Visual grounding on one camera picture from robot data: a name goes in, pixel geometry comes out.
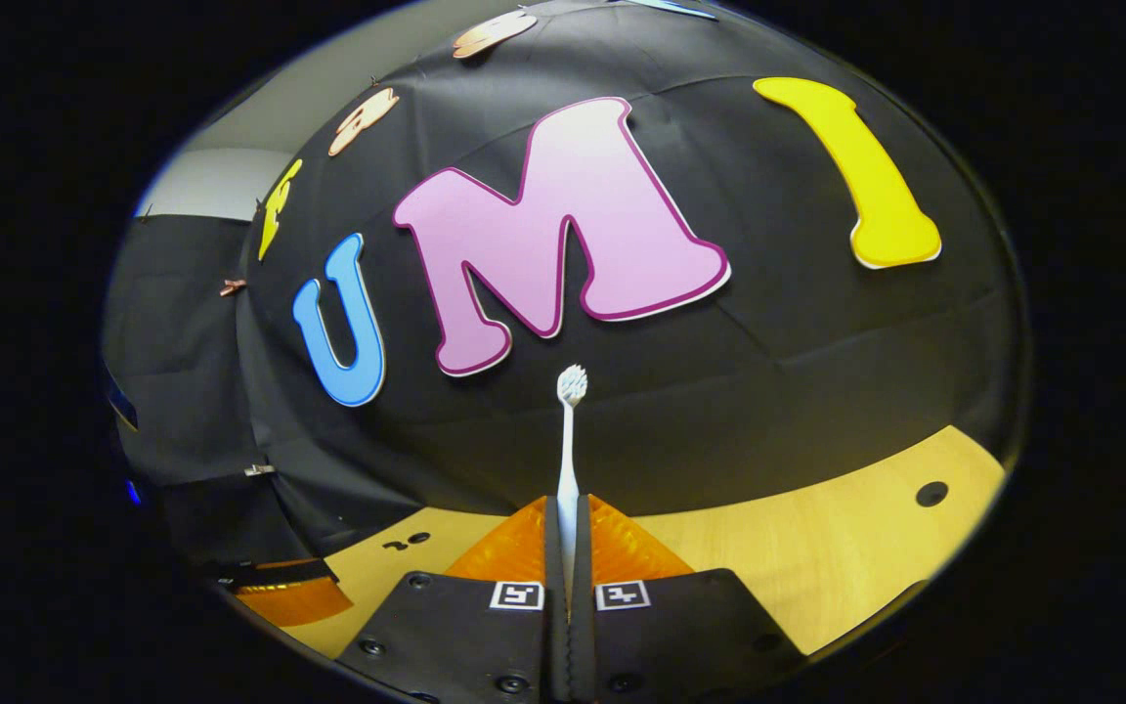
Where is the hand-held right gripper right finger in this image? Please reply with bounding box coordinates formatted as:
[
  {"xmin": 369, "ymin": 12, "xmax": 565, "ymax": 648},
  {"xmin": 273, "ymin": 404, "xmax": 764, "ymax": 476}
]
[{"xmin": 568, "ymin": 494, "xmax": 808, "ymax": 704}]

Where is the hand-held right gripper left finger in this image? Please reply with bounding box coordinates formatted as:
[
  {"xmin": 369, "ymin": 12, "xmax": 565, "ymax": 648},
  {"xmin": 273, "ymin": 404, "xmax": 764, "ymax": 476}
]
[{"xmin": 333, "ymin": 494, "xmax": 574, "ymax": 704}]

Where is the white toothbrush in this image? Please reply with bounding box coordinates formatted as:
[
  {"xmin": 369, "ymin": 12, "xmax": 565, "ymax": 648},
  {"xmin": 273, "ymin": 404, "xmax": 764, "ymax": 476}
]
[{"xmin": 555, "ymin": 364, "xmax": 590, "ymax": 612}]

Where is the wooden desktop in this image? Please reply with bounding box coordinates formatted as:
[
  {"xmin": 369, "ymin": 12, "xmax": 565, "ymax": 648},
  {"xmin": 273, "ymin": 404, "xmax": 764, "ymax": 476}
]
[{"xmin": 275, "ymin": 423, "xmax": 1009, "ymax": 661}]

